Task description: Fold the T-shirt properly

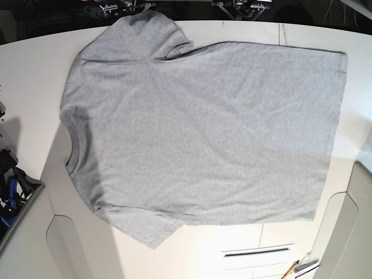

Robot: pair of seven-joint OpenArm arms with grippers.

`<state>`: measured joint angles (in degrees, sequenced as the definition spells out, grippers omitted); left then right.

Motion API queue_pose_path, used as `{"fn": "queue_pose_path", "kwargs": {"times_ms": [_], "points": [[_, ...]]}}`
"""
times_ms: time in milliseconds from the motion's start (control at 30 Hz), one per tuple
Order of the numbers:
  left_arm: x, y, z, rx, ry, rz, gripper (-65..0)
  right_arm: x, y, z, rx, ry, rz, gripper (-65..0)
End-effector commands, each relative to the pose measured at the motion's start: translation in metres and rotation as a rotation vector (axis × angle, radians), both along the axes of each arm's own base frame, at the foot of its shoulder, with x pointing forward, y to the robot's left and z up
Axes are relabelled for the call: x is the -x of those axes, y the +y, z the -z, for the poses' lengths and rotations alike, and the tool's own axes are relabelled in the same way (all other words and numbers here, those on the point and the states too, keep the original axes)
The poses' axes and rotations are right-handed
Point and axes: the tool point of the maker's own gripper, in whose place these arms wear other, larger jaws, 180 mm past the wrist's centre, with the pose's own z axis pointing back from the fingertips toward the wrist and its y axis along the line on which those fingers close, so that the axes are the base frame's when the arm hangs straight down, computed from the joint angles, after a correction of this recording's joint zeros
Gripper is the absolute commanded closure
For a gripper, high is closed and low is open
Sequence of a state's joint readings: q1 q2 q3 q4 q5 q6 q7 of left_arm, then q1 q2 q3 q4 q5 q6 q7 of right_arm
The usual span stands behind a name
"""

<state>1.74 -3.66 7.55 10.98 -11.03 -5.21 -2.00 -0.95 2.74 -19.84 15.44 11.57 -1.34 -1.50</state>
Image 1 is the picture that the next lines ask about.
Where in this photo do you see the grey T-shirt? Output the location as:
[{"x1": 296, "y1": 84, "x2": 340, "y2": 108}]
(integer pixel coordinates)
[{"x1": 60, "y1": 10, "x2": 348, "y2": 249}]

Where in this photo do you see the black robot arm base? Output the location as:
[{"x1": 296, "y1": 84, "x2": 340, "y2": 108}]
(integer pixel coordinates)
[
  {"x1": 211, "y1": 0, "x2": 273, "y2": 21},
  {"x1": 82, "y1": 0, "x2": 156, "y2": 19}
]

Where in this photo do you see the wooden pencil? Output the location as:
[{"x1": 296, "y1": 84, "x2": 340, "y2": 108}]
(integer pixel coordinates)
[{"x1": 281, "y1": 260, "x2": 299, "y2": 279}]

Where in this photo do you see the blue clamp tool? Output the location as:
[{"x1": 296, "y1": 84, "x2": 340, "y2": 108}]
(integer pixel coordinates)
[{"x1": 1, "y1": 167, "x2": 22, "y2": 229}]

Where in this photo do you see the white desk cable grommet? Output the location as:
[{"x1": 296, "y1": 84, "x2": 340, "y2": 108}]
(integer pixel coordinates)
[{"x1": 221, "y1": 244, "x2": 295, "y2": 264}]

